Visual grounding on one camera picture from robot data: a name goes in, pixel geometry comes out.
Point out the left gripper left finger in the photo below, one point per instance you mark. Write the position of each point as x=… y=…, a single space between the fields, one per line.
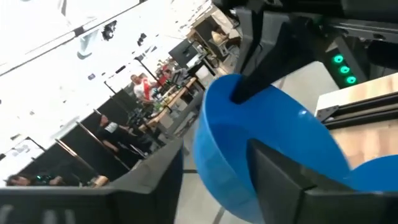
x=109 y=205

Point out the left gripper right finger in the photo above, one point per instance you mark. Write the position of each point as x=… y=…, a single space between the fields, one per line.
x=311 y=205

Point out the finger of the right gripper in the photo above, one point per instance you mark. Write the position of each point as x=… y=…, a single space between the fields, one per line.
x=248 y=40
x=280 y=56

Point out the blue plastic mini bowl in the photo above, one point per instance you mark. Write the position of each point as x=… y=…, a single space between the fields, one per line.
x=379 y=174
x=280 y=124

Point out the black monitor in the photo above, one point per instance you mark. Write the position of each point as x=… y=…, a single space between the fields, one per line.
x=183 y=54

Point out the person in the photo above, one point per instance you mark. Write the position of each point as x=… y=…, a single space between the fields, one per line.
x=110 y=130
x=18 y=180
x=142 y=88

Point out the wooden workbench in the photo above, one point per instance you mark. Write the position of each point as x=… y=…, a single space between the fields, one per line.
x=174 y=95

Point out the black aluminium table frame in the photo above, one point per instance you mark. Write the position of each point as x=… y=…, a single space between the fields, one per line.
x=367 y=107

